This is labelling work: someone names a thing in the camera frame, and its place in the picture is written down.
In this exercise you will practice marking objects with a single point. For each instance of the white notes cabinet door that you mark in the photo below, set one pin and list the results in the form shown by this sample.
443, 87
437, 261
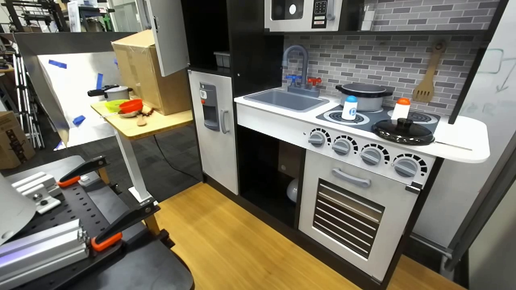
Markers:
169, 37

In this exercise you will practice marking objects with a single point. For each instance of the white dispenser fridge door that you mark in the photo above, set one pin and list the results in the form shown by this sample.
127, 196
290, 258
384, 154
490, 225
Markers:
211, 150

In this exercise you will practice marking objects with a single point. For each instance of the grey plastic sink basin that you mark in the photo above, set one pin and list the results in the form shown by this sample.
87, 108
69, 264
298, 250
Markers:
284, 100

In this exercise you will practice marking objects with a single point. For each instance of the grey stove knob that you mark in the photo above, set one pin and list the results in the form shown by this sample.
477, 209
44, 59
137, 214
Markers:
371, 154
342, 145
406, 166
316, 138

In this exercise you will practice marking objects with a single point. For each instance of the black white toy kitchen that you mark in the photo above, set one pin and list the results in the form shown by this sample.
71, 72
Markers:
252, 58

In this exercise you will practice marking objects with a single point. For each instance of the white shaker blue cap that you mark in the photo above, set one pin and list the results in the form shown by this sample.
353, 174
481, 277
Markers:
350, 108

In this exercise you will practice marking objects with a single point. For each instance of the grey toy faucet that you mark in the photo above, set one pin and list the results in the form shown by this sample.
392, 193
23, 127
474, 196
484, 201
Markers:
295, 53

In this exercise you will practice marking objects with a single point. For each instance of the grey lidded toy pot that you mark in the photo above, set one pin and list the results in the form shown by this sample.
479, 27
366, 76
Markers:
364, 95

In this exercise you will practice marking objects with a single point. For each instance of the small wooden spoon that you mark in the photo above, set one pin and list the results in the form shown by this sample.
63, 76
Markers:
140, 119

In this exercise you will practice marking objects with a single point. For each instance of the light wooden side table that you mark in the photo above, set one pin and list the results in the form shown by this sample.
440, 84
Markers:
134, 125

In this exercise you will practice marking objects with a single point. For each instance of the white toy microwave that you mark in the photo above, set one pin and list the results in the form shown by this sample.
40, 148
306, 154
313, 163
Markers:
300, 21

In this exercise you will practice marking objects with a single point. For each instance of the large brown cardboard box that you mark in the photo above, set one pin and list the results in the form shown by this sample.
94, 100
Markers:
150, 69

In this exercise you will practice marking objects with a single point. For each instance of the red bowl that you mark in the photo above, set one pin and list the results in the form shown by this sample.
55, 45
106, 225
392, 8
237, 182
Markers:
131, 106

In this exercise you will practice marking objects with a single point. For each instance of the white grille oven door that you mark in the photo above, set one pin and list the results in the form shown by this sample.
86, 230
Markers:
348, 258

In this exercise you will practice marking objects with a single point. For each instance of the black lidded frying pan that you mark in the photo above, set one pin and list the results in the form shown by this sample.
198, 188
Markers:
403, 130

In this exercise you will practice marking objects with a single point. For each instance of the white shaker orange cap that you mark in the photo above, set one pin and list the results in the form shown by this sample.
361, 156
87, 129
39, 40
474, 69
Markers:
400, 109

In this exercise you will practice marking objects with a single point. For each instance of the green plastic bowl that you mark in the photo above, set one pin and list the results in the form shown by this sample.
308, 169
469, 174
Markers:
111, 105

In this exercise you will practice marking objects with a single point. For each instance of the black orange bar clamp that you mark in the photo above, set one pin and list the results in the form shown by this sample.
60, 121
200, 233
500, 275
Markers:
121, 225
81, 171

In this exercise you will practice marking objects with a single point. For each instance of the black perforated mounting table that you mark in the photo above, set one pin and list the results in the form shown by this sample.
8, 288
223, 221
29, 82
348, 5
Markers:
134, 267

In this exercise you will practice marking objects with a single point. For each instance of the wooden slotted spatula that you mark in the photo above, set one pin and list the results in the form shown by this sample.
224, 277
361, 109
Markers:
426, 88

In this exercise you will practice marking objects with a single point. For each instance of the white board blue tape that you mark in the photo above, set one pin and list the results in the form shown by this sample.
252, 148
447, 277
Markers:
74, 90

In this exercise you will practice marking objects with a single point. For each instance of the large framed whiteboard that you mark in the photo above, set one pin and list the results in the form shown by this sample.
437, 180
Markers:
484, 80

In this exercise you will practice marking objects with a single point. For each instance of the small printed cardboard box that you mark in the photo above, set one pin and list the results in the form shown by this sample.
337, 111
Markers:
13, 142

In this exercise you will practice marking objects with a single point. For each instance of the long aluminium extrusion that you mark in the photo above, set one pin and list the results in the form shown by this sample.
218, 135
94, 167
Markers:
37, 251

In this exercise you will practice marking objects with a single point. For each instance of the small aluminium bracket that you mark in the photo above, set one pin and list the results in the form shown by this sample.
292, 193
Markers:
34, 187

